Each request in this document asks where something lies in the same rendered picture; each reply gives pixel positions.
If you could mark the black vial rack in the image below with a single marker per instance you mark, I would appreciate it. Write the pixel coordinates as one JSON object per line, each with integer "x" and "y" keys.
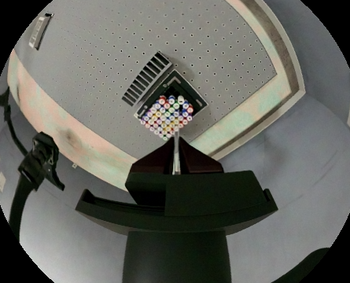
{"x": 176, "y": 90}

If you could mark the white tube carrier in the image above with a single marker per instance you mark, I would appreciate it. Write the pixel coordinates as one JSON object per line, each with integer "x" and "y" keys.
{"x": 37, "y": 33}

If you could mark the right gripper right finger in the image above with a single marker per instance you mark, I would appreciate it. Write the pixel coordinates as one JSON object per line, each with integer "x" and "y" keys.
{"x": 195, "y": 161}

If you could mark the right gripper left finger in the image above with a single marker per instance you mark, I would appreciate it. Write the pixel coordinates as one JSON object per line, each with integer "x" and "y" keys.
{"x": 157, "y": 161}

